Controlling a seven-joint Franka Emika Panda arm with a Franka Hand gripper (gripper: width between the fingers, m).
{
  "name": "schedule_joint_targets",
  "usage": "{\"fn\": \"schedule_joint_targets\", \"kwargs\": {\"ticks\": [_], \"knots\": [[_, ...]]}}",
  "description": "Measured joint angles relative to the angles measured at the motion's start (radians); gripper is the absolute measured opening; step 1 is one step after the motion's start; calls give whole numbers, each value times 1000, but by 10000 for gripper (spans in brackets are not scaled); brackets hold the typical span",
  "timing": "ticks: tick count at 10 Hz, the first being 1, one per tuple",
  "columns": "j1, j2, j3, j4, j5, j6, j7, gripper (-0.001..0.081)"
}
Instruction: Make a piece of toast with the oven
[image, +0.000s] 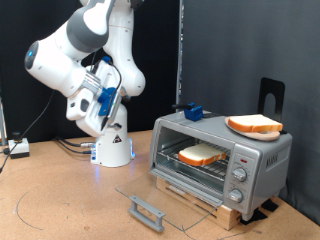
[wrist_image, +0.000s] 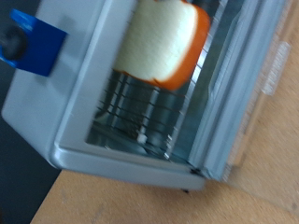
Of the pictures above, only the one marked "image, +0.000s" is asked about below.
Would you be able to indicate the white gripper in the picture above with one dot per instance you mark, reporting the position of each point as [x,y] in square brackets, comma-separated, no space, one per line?
[75,111]

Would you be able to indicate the white bread slice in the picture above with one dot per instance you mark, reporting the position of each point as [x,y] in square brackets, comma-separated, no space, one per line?
[201,154]
[255,123]

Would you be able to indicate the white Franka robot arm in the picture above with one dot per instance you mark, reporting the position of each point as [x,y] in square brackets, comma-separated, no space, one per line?
[110,150]

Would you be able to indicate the toast slice on oven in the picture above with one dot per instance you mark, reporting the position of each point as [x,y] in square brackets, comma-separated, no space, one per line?
[263,136]

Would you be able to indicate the grey toaster oven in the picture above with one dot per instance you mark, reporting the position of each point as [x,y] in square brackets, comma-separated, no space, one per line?
[266,160]

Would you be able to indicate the vertical metal pole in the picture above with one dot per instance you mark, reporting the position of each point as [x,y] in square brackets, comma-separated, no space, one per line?
[180,50]

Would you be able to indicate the emergency stop button box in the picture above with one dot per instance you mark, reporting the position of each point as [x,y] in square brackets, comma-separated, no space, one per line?
[19,148]

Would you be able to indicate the silver temperature knob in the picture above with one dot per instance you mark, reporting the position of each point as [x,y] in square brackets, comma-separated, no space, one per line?
[240,174]

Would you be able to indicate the silver timer knob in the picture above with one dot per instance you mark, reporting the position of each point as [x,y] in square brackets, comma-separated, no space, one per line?
[235,195]

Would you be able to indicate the wooden block base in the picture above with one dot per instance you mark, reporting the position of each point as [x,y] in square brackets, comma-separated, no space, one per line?
[226,216]

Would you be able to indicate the black metal bookend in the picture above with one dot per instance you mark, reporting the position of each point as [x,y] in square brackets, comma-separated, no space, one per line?
[278,88]

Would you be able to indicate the black foam pad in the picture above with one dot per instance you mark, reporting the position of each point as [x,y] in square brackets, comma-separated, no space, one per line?
[253,217]
[270,205]

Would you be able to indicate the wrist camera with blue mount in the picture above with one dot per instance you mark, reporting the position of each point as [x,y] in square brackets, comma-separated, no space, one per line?
[106,100]

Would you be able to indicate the metal frame post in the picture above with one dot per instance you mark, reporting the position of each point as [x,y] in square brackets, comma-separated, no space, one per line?
[2,123]

